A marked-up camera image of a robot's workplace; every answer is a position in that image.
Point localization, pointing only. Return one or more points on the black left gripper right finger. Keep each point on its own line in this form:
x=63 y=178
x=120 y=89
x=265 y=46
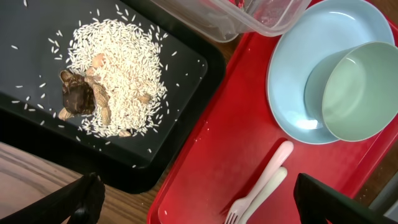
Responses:
x=319 y=203

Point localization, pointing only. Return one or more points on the red plastic tray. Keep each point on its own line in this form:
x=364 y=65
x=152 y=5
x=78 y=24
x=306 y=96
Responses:
x=235 y=139

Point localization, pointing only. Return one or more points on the white plastic spoon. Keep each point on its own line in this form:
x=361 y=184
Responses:
x=265 y=192

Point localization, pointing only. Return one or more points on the red snack wrapper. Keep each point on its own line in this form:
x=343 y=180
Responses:
x=238 y=3

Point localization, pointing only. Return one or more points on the green bowl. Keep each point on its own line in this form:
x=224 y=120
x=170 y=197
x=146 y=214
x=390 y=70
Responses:
x=353 y=92

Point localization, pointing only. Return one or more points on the pink plastic fork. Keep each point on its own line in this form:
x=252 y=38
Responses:
x=240 y=205

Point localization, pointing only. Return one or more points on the clear plastic bin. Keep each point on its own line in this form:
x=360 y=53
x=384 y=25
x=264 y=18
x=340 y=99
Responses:
x=222 y=21

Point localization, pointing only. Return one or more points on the rice and food scraps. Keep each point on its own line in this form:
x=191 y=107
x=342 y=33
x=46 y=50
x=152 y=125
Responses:
x=113 y=79

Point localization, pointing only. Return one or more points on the light blue plate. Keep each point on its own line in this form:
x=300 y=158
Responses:
x=325 y=28

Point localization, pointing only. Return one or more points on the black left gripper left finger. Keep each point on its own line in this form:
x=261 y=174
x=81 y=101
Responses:
x=78 y=202

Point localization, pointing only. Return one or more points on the black tray bin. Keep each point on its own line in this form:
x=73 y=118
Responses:
x=35 y=36

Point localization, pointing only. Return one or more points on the grey dishwasher rack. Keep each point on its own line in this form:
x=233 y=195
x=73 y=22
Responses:
x=386 y=202

